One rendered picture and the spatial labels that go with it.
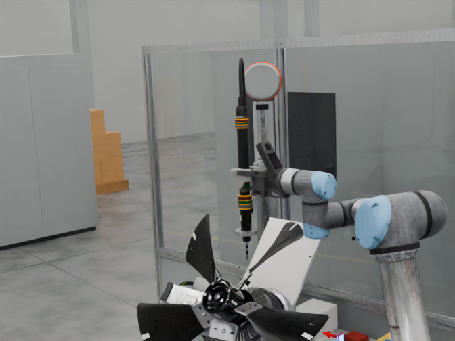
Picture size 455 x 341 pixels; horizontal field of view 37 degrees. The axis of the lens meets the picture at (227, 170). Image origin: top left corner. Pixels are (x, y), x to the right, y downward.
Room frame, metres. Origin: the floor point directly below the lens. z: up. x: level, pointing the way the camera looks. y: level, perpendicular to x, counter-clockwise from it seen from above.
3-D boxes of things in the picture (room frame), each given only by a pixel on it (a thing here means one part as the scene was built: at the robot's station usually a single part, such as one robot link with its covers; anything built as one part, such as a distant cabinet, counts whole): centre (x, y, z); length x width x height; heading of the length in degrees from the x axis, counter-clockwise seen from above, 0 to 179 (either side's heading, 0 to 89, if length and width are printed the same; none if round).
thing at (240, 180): (2.07, -0.04, 1.62); 0.09 x 0.03 x 0.06; 57
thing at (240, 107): (2.10, -0.05, 1.64); 0.04 x 0.04 x 0.46
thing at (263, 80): (2.81, -0.16, 1.88); 0.17 x 0.15 x 0.16; 47
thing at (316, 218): (1.92, -0.26, 1.52); 0.11 x 0.08 x 0.11; 110
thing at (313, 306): (2.65, -0.31, 0.91); 0.17 x 0.16 x 0.11; 137
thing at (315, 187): (1.91, -0.25, 1.62); 0.11 x 0.08 x 0.09; 47
